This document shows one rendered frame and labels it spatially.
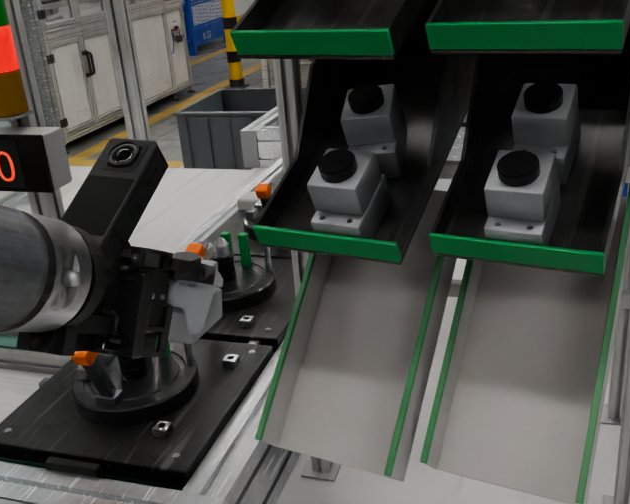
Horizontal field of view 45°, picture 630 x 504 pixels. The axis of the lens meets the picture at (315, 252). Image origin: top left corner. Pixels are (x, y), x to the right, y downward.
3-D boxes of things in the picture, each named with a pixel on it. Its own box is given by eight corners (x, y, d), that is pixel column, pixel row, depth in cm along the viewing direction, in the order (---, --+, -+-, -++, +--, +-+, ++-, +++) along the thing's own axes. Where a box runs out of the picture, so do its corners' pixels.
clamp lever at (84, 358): (112, 401, 80) (85, 356, 74) (96, 399, 80) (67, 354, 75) (127, 373, 82) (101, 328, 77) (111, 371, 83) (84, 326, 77)
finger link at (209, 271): (182, 284, 66) (111, 273, 58) (185, 263, 66) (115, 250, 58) (226, 289, 63) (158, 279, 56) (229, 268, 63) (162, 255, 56)
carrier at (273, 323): (278, 353, 95) (268, 262, 90) (112, 336, 102) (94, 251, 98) (332, 272, 116) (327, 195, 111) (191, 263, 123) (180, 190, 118)
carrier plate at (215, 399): (188, 489, 73) (185, 471, 72) (-16, 455, 80) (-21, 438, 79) (274, 359, 94) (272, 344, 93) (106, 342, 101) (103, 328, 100)
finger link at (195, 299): (210, 334, 69) (142, 329, 61) (220, 270, 70) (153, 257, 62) (238, 339, 68) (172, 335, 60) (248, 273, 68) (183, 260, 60)
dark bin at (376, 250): (401, 266, 60) (382, 199, 55) (260, 246, 66) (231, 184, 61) (491, 57, 76) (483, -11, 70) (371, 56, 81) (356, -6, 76)
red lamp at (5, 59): (0, 74, 86) (-10, 29, 84) (-35, 75, 88) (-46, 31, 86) (28, 66, 90) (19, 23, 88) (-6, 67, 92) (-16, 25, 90)
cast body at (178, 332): (193, 345, 67) (190, 272, 65) (148, 338, 68) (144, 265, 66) (231, 308, 75) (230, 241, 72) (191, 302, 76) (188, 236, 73)
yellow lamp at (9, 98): (11, 117, 88) (1, 75, 86) (-24, 117, 89) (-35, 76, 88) (37, 107, 92) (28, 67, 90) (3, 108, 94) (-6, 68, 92)
